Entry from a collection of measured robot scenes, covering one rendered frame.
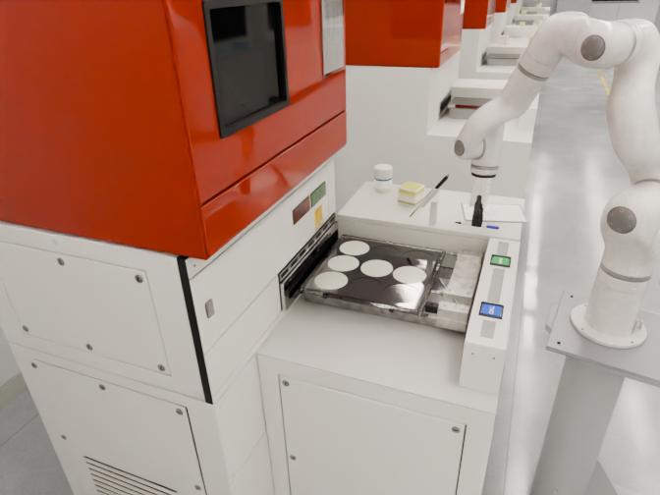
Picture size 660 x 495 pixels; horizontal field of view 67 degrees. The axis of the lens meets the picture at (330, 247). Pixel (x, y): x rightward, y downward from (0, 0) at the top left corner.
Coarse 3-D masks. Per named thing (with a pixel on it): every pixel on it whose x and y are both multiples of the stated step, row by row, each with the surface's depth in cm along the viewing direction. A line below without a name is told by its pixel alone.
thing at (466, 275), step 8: (456, 264) 160; (464, 264) 160; (472, 264) 160; (480, 264) 160; (456, 272) 156; (464, 272) 156; (472, 272) 156; (456, 280) 152; (464, 280) 152; (472, 280) 152; (456, 288) 148; (464, 288) 148; (472, 288) 148; (464, 304) 140; (440, 320) 135; (448, 320) 134; (456, 320) 134; (448, 328) 136; (456, 328) 135; (464, 328) 134
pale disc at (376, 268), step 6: (366, 264) 158; (372, 264) 158; (378, 264) 157; (384, 264) 157; (390, 264) 157; (366, 270) 155; (372, 270) 154; (378, 270) 154; (384, 270) 154; (390, 270) 154; (372, 276) 152; (378, 276) 151
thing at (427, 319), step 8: (304, 296) 154; (312, 296) 153; (320, 296) 152; (328, 304) 152; (336, 304) 151; (344, 304) 150; (352, 304) 149; (360, 304) 148; (368, 312) 148; (376, 312) 147; (384, 312) 146; (392, 312) 145; (400, 312) 144; (408, 320) 144; (416, 320) 143; (424, 320) 142; (432, 320) 141; (440, 328) 141
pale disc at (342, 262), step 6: (336, 258) 162; (342, 258) 162; (348, 258) 162; (354, 258) 161; (330, 264) 158; (336, 264) 158; (342, 264) 158; (348, 264) 158; (354, 264) 158; (342, 270) 155; (348, 270) 155
